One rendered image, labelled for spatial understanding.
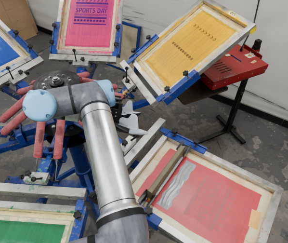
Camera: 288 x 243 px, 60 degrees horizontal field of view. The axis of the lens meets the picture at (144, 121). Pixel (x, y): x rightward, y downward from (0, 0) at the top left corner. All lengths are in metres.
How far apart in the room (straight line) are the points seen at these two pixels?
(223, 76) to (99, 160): 1.70
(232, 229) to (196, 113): 2.11
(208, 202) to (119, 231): 1.09
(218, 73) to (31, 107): 1.74
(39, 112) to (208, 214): 1.12
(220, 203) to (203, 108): 2.09
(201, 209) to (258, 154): 1.75
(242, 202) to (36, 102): 1.26
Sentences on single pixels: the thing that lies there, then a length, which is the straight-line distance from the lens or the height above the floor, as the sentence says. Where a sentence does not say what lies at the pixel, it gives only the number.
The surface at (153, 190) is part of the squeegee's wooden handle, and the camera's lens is 1.40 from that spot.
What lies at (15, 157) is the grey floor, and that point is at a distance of 3.17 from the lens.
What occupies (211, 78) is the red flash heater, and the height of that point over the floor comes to 1.10.
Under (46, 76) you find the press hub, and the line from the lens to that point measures 1.80.
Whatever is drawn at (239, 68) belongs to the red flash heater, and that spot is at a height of 1.10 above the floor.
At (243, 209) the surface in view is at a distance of 1.57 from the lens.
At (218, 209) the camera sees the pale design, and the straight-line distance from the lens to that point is 1.52.
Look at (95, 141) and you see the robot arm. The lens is 0.56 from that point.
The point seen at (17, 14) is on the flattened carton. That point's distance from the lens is 5.35.
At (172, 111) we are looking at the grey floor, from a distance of 3.35.
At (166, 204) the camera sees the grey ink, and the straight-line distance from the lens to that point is 1.48.
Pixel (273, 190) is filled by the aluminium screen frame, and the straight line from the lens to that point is 1.67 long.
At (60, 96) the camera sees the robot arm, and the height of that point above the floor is 1.89.
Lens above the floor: 2.28
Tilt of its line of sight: 46 degrees down
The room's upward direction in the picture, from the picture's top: straight up
